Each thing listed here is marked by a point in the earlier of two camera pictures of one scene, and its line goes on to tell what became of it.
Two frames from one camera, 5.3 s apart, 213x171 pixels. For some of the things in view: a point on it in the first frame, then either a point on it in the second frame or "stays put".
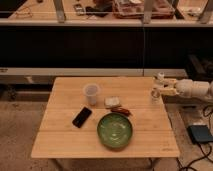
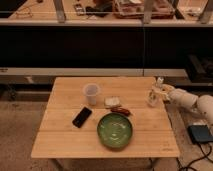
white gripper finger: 165,81 -> 167,88
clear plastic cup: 91,91 stays put
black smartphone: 82,117 stays put
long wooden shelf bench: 100,13 stays put
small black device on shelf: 79,9 stays put
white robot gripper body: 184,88 -> 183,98
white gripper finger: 167,91 -> 165,97
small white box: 113,101 stays put
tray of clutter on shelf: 134,9 stays put
